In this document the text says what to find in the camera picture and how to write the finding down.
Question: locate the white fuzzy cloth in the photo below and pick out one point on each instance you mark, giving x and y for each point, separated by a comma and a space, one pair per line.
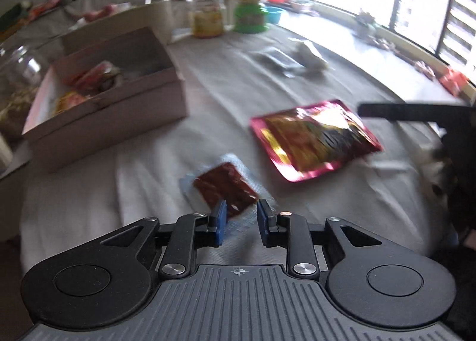
433, 166

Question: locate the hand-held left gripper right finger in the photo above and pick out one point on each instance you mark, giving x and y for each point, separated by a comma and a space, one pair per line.
264, 222

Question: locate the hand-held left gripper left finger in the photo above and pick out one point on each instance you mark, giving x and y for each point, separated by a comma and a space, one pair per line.
219, 222

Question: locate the green plush toy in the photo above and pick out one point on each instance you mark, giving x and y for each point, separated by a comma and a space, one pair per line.
15, 12

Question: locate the black window frame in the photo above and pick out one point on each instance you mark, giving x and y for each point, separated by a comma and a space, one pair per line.
450, 2

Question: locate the clear packet of red-brown snack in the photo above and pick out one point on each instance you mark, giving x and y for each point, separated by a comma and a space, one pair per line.
223, 184

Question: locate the dark clear snack packet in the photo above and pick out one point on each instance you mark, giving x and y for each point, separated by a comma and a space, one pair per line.
277, 61

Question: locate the large glass jar with lid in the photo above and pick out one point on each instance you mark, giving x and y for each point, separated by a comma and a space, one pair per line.
18, 77

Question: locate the shiny red snack packet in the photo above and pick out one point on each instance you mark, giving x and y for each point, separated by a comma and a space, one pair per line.
316, 136

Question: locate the blue bowl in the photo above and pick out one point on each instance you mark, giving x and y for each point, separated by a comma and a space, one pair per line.
275, 15

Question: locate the red-lidded clear plastic jar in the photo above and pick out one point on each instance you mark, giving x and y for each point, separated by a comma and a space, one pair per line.
206, 21

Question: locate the green candy dispenser jar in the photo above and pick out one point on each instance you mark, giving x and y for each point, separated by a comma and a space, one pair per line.
249, 19

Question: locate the white strip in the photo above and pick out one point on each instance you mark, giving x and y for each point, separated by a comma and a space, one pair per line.
390, 166

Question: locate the orange snack packet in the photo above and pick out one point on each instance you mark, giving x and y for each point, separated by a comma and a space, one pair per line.
453, 81

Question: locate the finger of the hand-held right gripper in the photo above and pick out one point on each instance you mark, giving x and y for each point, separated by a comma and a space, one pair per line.
409, 111

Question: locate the white tablecloth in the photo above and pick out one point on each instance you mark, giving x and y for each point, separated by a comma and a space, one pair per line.
148, 162

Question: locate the yellow bread packet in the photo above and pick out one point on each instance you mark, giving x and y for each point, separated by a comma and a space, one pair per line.
70, 101

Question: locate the pink cardboard box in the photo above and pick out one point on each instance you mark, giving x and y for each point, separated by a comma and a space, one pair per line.
111, 121

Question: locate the small potted plant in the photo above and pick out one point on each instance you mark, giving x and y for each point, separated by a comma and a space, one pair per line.
365, 25

